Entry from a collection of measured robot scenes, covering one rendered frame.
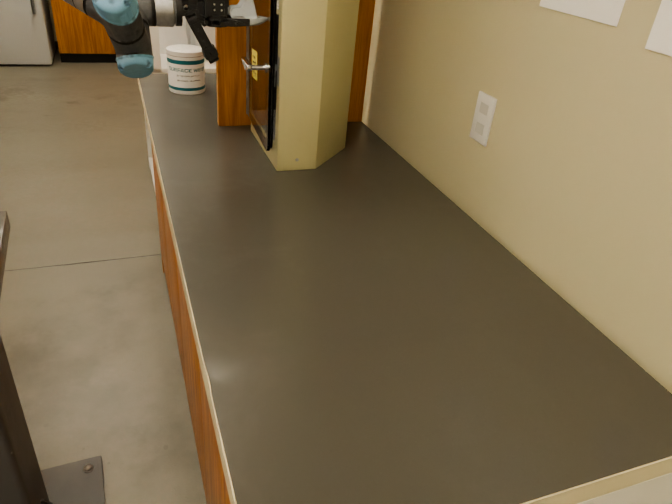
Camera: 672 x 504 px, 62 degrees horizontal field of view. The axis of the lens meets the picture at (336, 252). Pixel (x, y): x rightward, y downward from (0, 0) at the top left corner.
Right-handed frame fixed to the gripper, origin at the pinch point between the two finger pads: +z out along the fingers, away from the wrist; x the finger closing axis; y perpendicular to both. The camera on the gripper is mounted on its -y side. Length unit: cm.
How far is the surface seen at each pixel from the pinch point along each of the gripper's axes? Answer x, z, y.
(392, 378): -84, 1, -37
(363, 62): 33, 42, -17
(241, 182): -9.8, -6.9, -37.0
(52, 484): -15, -65, -130
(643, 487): -108, 31, -42
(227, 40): 32.6, -2.3, -11.1
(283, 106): -4.4, 4.9, -19.2
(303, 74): -4.4, 9.7, -11.2
